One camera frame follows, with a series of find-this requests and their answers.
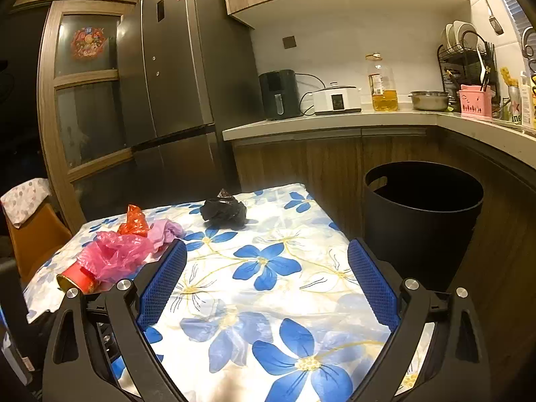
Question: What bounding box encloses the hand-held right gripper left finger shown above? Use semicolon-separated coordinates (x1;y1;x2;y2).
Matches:
42;239;188;402

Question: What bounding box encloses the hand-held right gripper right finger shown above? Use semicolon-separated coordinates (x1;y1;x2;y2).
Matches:
347;238;488;402

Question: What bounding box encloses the pink plastic bag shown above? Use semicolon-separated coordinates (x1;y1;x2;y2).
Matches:
79;232;155;282

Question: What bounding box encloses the black round waste bin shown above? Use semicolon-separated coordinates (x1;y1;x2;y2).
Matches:
363;161;484;294

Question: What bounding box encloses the red plastic bag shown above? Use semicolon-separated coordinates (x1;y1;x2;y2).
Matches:
118;204;150;236

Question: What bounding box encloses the red paper cup gold inside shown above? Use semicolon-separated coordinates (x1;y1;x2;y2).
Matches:
56;262;98;294

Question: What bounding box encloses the black plastic bag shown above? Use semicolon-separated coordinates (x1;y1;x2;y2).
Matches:
200;188;248;230

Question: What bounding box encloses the blue floral tablecloth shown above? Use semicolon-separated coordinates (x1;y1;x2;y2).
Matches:
23;183;434;402

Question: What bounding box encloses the orange chair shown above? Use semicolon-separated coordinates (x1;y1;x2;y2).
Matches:
2;203;72;285

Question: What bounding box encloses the dotted white cloth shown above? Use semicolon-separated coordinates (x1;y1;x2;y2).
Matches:
0;178;51;229

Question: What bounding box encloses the white electric cooker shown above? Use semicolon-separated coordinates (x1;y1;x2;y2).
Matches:
313;82;362;116

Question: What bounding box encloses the cooking oil bottle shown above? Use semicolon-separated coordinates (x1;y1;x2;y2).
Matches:
365;53;398;112

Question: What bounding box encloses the stainless steel basin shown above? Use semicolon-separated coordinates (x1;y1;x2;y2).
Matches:
409;90;451;112

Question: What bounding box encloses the wooden door with glass panes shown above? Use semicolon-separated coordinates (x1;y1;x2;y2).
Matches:
38;0;143;235

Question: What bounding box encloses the pink utensil holder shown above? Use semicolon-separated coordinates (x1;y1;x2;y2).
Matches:
457;84;492;119

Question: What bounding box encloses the black air fryer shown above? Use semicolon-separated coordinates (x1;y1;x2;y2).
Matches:
259;70;301;121

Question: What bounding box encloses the dark steel refrigerator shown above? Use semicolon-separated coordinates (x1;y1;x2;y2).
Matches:
115;0;269;227

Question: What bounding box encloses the silver drink can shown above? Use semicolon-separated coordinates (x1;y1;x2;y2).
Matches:
508;86;524;124

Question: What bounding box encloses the black dish rack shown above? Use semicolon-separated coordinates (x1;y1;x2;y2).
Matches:
438;31;501;114

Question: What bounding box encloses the red round door decoration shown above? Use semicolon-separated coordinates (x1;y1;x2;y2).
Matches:
70;27;105;57

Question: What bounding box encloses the hanging metal spatula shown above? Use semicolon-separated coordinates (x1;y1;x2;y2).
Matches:
473;0;504;35

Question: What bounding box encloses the black power cable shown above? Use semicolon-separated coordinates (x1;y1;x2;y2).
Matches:
299;73;331;116

